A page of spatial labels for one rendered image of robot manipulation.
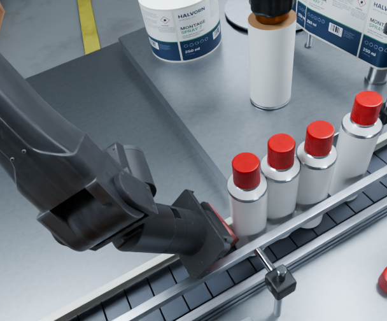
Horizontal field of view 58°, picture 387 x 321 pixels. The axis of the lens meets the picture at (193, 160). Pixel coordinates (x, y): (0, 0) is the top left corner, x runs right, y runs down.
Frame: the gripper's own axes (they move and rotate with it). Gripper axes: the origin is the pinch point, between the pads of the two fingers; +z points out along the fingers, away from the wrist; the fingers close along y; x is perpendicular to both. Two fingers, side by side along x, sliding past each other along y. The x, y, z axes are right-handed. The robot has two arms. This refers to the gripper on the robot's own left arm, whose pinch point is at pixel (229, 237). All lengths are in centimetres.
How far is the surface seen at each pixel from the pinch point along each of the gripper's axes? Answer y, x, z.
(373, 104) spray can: -1.3, -26.3, 1.3
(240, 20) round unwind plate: 58, -28, 28
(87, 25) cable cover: 278, 38, 89
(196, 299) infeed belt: -3.3, 10.0, -0.7
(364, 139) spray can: -2.2, -22.5, 4.6
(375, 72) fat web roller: 17.2, -35.4, 30.8
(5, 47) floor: 302, 95, 49
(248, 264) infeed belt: -2.9, 2.4, 5.1
